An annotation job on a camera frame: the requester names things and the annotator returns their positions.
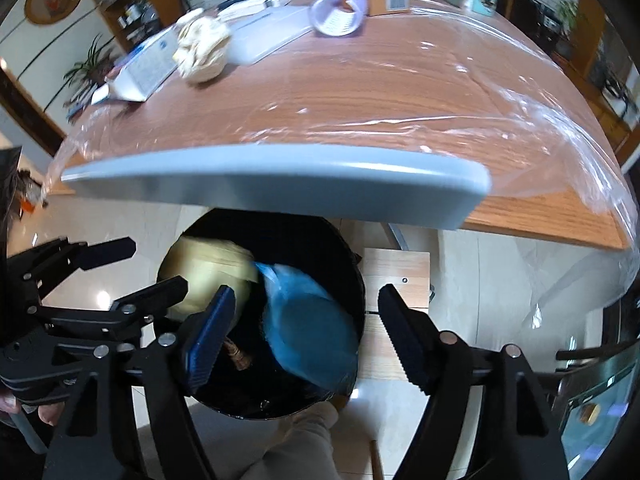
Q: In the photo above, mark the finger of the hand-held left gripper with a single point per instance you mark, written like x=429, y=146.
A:
x=107, y=255
x=150, y=297

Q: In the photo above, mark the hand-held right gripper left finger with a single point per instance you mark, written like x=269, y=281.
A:
x=210, y=332

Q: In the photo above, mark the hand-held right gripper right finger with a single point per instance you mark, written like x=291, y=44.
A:
x=405, y=340

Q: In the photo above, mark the blue plastic bag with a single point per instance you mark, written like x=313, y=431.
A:
x=310, y=330

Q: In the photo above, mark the black round trash bin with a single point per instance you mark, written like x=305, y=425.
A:
x=310, y=240

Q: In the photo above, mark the person's left hand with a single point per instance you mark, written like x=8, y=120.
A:
x=50, y=412

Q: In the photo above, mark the pale yellow wrapper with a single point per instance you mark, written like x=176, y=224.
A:
x=210, y=265

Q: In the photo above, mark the metal table leg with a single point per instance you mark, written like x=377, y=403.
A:
x=400, y=237

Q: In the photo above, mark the person's leg in beige pants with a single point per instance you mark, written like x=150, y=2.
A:
x=295, y=450

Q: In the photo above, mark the leafy potted plant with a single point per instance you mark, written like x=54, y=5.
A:
x=92, y=67

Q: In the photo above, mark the blue and white carton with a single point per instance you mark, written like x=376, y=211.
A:
x=145, y=67

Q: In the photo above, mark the glass side table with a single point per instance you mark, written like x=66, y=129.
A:
x=600, y=410

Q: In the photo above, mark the crumpled white cloth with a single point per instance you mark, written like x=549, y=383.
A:
x=200, y=45

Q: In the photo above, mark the wooden bookshelf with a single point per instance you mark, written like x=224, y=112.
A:
x=130, y=5

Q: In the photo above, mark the clear plastic sheet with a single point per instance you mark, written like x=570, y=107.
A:
x=400, y=85

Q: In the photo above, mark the white plastic box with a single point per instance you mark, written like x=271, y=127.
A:
x=270, y=30

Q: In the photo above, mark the long white carton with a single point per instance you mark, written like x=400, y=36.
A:
x=250, y=9

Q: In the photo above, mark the wooden display cabinet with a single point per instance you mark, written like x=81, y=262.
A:
x=590, y=50

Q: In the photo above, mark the small potted plant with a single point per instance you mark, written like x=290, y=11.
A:
x=566, y=25

